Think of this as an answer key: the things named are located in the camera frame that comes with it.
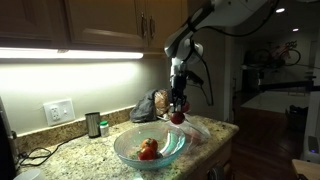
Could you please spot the under-cabinet light strip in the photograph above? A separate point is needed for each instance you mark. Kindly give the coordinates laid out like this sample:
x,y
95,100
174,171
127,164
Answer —
x,y
34,53

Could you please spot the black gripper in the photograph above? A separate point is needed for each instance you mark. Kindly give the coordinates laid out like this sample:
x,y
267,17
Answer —
x,y
179,75

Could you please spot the small green-lid jar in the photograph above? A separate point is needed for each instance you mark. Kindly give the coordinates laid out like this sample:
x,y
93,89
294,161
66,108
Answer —
x,y
104,128

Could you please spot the black appliance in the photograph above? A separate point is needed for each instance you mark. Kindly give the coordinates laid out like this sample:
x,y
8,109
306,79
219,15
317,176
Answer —
x,y
8,157

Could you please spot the grey folded cloth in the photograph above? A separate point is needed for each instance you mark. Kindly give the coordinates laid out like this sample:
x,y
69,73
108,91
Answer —
x,y
145,110

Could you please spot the clear glass bowl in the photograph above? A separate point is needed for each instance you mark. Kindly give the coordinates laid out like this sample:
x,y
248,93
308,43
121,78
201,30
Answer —
x,y
171,141

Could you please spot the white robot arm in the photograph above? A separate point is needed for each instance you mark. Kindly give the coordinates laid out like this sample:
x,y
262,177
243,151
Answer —
x,y
182,50

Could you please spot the upper wooden cabinet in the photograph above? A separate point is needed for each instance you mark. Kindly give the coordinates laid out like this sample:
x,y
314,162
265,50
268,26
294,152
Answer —
x,y
129,25

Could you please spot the bagged bread loaf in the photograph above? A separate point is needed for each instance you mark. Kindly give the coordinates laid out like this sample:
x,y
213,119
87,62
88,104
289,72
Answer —
x,y
161,102

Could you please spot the white wall outlet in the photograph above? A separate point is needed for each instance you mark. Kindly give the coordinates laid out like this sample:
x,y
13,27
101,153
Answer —
x,y
58,112

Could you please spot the red peach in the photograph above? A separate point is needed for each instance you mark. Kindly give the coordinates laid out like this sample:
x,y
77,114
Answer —
x,y
177,118

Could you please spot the stainless steel cup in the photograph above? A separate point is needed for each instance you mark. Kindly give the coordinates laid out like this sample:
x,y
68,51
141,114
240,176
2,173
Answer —
x,y
93,121

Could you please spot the white lid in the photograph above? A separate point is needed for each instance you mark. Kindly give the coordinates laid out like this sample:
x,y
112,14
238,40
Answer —
x,y
33,174

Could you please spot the red bicycle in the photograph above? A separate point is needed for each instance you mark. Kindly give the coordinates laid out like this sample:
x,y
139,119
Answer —
x,y
278,56

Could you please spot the red fruit in bowl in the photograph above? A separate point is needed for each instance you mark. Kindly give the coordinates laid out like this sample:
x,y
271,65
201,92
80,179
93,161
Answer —
x,y
149,142
147,154

